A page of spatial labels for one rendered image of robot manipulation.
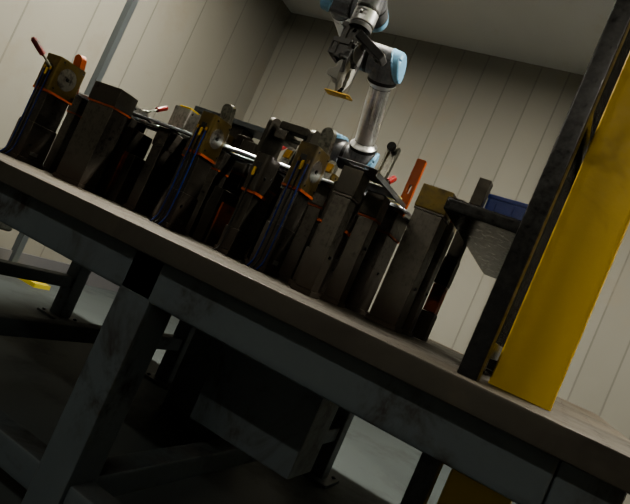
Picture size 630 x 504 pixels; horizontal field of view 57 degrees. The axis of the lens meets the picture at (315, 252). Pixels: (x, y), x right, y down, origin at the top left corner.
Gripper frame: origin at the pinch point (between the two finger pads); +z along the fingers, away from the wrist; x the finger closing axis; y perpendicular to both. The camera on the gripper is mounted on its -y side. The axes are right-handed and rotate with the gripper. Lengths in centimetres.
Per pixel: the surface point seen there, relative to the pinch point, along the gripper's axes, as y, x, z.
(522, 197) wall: -26, -274, -57
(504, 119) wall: 7, -275, -110
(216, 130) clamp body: 23.3, 14.8, 26.2
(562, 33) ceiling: -16, -225, -155
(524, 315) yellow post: -72, 50, 46
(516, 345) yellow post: -73, 50, 51
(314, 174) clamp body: -11.6, 17.1, 29.4
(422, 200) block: -39.3, 13.3, 26.1
